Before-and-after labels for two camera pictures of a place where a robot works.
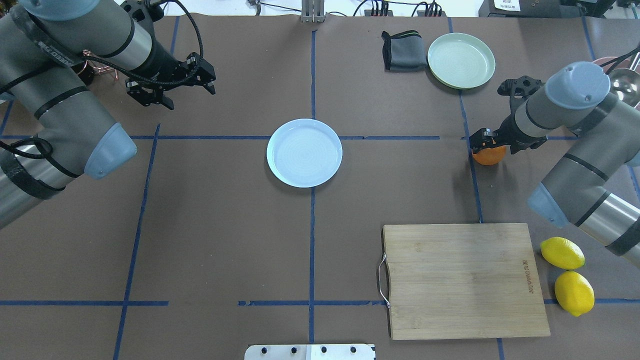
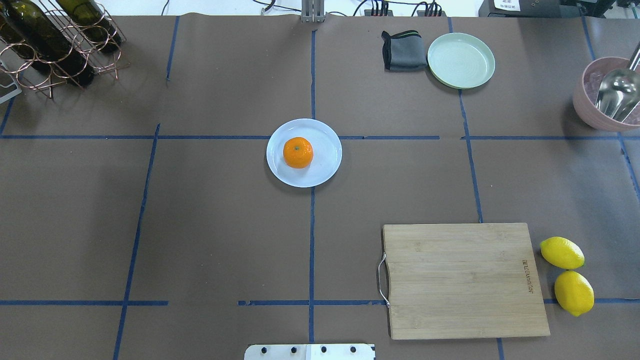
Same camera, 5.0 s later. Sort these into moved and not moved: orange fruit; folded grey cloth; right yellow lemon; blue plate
Moved: orange fruit
Not moved: right yellow lemon; blue plate; folded grey cloth
